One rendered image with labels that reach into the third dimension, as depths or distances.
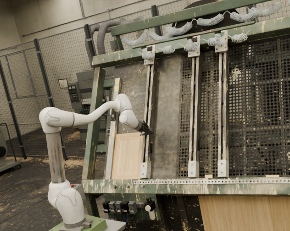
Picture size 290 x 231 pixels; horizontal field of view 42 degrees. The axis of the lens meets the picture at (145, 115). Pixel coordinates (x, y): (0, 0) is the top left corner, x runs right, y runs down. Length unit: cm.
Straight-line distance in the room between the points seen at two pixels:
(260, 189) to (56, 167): 144
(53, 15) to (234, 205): 890
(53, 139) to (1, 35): 958
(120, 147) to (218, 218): 101
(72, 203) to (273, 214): 150
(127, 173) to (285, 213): 128
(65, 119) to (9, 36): 985
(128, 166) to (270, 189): 120
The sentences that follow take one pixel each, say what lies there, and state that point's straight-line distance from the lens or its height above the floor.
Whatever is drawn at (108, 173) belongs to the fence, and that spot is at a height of 94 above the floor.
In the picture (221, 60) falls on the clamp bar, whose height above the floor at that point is 171.
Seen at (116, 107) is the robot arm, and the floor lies 154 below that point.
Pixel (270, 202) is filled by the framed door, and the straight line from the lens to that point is 308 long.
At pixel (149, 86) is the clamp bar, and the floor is 159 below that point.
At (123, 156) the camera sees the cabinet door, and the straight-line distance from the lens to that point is 333.
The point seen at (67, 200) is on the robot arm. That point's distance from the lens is 270.
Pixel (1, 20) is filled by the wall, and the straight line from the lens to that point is 1234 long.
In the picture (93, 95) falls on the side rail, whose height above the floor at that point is 159.
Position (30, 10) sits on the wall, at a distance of 1191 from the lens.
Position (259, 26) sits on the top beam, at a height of 191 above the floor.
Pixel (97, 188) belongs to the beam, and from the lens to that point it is 338.
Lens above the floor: 197
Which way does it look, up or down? 11 degrees down
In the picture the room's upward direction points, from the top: 12 degrees counter-clockwise
